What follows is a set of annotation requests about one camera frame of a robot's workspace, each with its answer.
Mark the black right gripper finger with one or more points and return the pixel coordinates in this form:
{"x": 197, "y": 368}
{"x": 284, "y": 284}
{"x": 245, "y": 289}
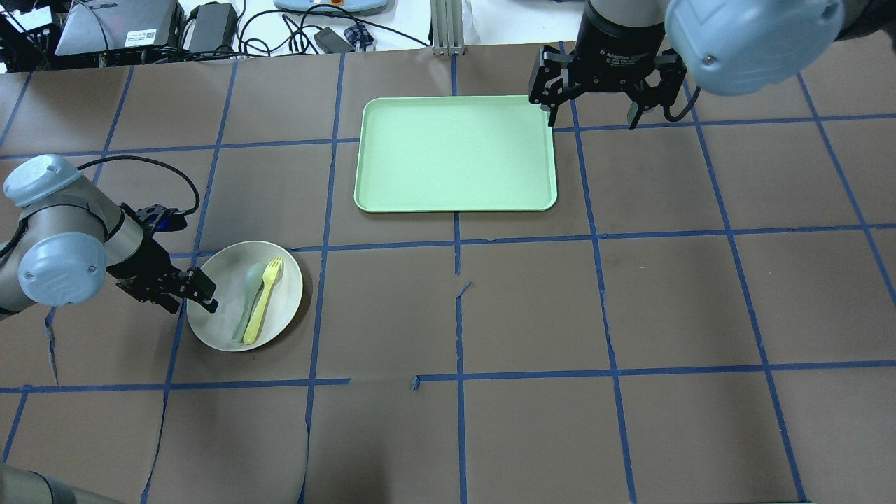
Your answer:
{"x": 644, "y": 98}
{"x": 552, "y": 103}

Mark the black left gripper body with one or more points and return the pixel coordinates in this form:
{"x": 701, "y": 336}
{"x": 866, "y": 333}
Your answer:
{"x": 145, "y": 266}

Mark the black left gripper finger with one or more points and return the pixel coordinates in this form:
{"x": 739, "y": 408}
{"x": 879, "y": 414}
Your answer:
{"x": 200, "y": 289}

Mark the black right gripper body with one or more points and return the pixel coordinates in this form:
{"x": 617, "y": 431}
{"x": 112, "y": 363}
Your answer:
{"x": 619, "y": 50}

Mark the yellow plastic fork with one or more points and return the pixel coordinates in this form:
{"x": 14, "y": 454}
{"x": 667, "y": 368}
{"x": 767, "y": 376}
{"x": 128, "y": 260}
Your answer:
{"x": 255, "y": 322}

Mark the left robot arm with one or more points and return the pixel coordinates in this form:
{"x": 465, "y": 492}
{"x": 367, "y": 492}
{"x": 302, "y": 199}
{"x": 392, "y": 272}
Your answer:
{"x": 71, "y": 236}

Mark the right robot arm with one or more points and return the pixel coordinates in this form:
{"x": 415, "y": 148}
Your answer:
{"x": 734, "y": 48}

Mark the pale green plastic spoon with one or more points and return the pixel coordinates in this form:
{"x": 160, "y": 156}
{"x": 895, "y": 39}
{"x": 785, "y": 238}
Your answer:
{"x": 252, "y": 282}

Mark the light green tray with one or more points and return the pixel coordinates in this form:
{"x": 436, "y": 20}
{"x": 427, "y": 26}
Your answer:
{"x": 464, "y": 154}

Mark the black power adapter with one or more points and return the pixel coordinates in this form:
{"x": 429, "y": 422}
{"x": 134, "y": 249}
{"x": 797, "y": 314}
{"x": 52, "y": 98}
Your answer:
{"x": 330, "y": 42}

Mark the black power brick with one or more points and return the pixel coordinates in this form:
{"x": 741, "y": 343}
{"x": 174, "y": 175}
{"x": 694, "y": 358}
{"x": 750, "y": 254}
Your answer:
{"x": 213, "y": 27}

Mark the aluminium frame post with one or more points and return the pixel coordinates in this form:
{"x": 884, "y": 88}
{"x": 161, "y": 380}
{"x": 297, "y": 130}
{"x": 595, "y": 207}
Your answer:
{"x": 447, "y": 28}

